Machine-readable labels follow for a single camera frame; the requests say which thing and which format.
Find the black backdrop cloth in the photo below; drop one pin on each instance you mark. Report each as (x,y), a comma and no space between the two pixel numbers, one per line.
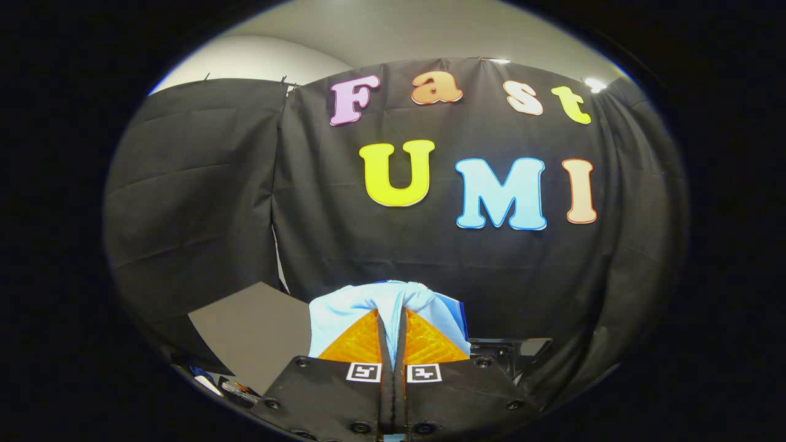
(399,258)

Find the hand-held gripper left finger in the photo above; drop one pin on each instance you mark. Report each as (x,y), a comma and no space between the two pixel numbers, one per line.
(331,399)

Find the ceiling light panel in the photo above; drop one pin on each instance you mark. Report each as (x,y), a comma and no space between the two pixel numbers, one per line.
(594,85)
(497,61)

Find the grey cabinet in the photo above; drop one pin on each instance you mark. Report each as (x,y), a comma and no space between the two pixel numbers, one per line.
(258,337)

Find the light blue polo shirt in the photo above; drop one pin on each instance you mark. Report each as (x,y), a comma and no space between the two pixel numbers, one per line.
(344,313)

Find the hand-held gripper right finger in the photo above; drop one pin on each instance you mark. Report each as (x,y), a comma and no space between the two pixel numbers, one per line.
(454,399)

